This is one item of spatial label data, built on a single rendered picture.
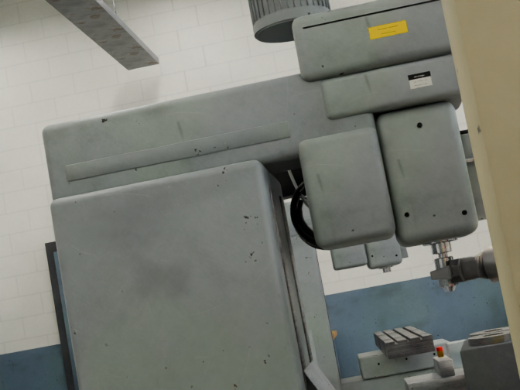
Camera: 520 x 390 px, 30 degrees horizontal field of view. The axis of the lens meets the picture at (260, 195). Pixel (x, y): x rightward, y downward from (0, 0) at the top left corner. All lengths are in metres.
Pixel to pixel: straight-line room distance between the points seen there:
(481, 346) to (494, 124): 1.15
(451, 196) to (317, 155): 0.32
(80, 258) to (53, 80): 7.38
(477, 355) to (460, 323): 7.18
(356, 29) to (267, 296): 0.66
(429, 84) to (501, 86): 1.69
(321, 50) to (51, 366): 7.35
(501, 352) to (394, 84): 0.82
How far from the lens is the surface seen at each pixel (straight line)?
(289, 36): 2.50
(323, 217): 2.26
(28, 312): 9.45
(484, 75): 0.61
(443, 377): 2.45
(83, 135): 2.39
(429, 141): 2.30
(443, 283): 2.36
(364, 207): 2.26
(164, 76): 9.29
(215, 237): 2.17
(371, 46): 2.30
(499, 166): 0.60
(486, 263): 2.29
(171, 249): 2.19
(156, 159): 2.33
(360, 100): 2.29
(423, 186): 2.28
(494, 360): 1.71
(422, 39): 2.31
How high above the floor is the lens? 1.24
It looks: 6 degrees up
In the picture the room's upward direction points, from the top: 10 degrees counter-clockwise
